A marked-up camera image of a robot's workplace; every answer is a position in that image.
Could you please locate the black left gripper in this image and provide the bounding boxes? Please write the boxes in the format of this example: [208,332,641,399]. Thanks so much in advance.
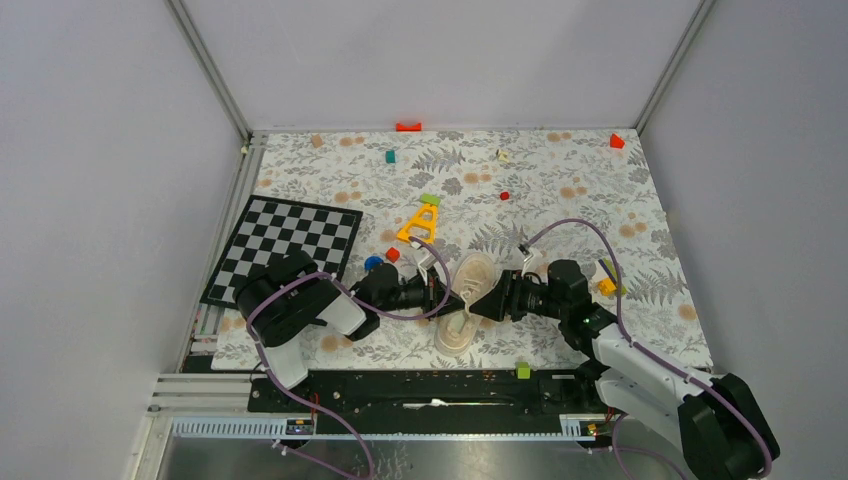
[376,265,467,321]

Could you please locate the white slotted cable duct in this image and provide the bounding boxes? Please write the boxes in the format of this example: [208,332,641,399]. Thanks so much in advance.
[172,415,596,441]

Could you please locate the yellow triangular toy frame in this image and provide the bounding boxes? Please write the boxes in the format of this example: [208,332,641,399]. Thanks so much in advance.
[396,203,438,244]

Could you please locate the red wedge block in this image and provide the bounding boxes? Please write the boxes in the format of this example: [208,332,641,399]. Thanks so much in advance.
[609,133,626,149]

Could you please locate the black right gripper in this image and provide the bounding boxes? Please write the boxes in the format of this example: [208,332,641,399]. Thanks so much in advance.
[468,269,567,323]

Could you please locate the red cube block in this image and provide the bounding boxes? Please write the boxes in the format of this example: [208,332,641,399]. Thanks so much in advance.
[385,247,400,263]

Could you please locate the floral patterned table mat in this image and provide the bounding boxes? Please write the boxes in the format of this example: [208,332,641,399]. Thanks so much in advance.
[253,130,713,368]

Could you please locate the green block on frame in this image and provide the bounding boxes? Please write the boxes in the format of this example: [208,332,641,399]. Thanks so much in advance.
[420,194,441,206]

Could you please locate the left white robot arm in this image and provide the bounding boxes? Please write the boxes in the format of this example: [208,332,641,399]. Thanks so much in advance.
[234,252,495,411]

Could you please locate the beige sneaker with laces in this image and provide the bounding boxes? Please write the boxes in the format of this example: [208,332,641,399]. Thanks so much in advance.
[434,253,496,357]

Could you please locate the blue toy piece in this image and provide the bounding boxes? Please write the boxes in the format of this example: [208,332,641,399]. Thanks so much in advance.
[364,256,384,272]

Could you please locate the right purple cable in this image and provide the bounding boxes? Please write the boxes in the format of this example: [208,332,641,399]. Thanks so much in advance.
[519,218,775,478]

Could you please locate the lime green cube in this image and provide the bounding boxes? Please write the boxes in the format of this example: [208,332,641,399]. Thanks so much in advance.
[515,361,532,380]

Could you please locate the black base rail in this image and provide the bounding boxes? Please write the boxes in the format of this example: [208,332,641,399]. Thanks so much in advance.
[247,369,621,437]

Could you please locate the black white checkerboard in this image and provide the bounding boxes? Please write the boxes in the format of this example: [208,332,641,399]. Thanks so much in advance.
[200,195,363,309]

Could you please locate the orange arch block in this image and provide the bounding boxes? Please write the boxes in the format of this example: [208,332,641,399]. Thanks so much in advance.
[395,122,423,133]

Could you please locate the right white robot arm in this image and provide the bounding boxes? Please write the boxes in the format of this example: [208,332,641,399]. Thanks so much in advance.
[471,260,780,479]

